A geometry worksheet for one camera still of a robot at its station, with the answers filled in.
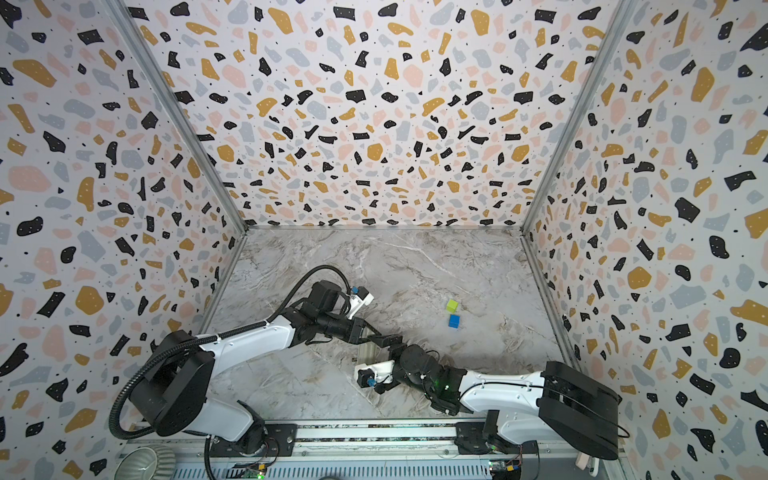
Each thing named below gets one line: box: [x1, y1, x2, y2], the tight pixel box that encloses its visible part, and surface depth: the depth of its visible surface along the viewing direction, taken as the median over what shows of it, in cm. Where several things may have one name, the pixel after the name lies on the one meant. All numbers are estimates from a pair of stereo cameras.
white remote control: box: [356, 341, 390, 365], surface depth 80 cm
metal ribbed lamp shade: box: [114, 445, 176, 480], surface depth 70 cm
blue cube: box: [448, 314, 461, 329], surface depth 97 cm
